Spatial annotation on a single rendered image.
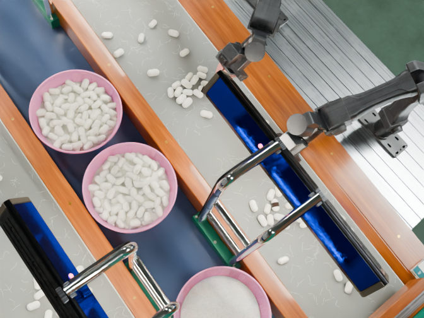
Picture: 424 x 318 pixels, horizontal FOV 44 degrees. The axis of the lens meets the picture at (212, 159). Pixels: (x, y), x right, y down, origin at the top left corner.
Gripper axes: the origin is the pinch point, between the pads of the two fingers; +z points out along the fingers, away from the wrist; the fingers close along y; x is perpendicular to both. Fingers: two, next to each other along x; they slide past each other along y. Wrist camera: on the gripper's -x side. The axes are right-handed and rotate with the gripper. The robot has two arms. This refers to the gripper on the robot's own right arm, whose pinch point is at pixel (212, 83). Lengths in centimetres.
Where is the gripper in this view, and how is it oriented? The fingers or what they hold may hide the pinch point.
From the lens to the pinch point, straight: 158.3
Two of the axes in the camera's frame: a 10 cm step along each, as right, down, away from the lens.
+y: 6.0, 7.8, -1.8
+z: -7.0, 6.1, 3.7
